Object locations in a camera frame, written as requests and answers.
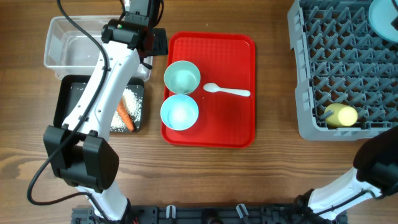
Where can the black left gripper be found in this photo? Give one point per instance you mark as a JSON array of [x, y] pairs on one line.
[[161, 48]]

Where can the green bowl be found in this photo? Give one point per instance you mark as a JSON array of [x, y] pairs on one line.
[[182, 77]]

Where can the white plastic spoon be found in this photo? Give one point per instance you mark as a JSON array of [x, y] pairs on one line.
[[213, 88]]

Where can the light blue bowl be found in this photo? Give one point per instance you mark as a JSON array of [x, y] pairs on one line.
[[179, 112]]

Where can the orange carrot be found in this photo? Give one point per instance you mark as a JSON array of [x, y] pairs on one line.
[[122, 111]]

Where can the yellow cup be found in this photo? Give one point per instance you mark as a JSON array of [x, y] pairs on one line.
[[341, 115]]

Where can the light blue plate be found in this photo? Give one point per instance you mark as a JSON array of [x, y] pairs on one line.
[[383, 19]]

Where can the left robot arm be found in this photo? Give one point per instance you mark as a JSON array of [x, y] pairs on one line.
[[78, 150]]

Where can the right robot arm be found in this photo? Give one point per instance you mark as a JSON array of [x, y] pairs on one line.
[[373, 175]]

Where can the black waste tray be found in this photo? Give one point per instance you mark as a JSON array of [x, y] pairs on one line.
[[71, 90]]

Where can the grey dishwasher rack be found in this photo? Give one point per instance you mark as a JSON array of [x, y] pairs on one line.
[[340, 59]]

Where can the white rice pile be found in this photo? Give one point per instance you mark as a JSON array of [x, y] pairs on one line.
[[133, 100]]

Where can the clear plastic bin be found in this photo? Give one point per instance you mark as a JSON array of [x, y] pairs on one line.
[[70, 52]]

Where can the red plastic tray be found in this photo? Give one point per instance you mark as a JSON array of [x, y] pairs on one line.
[[228, 60]]

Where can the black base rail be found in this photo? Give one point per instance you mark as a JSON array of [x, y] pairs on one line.
[[266, 214]]

